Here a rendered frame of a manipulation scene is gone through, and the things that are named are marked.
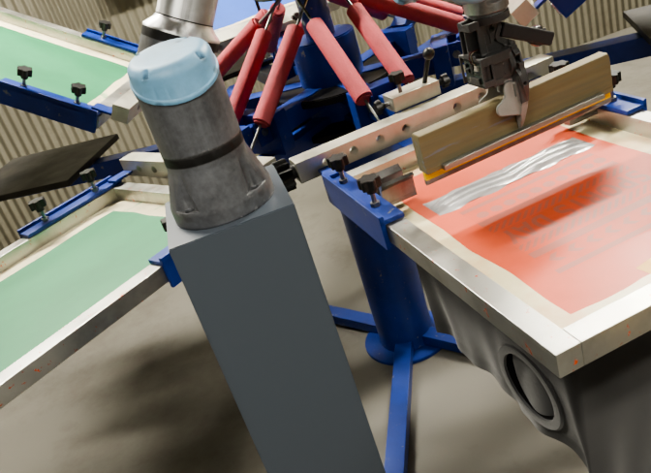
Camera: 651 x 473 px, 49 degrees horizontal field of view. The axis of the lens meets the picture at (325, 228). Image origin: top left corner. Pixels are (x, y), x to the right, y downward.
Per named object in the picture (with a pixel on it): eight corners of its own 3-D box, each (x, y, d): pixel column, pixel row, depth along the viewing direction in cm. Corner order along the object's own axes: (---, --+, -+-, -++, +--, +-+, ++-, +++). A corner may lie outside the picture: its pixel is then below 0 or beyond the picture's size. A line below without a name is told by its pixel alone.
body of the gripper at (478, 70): (463, 86, 127) (449, 20, 122) (504, 70, 129) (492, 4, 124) (486, 93, 121) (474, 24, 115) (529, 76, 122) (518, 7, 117)
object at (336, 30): (482, 339, 249) (392, -56, 190) (383, 390, 241) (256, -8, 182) (427, 293, 284) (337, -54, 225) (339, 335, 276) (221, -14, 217)
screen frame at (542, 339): (899, 197, 100) (901, 173, 99) (560, 379, 88) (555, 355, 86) (549, 100, 169) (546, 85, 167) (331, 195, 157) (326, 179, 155)
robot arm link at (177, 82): (165, 169, 92) (122, 70, 86) (154, 143, 104) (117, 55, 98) (250, 136, 94) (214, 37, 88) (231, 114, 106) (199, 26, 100)
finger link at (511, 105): (498, 137, 127) (484, 87, 124) (525, 125, 128) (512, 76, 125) (507, 139, 124) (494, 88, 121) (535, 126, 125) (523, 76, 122)
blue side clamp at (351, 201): (411, 239, 132) (402, 207, 129) (387, 250, 131) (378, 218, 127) (349, 193, 158) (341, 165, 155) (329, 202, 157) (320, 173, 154)
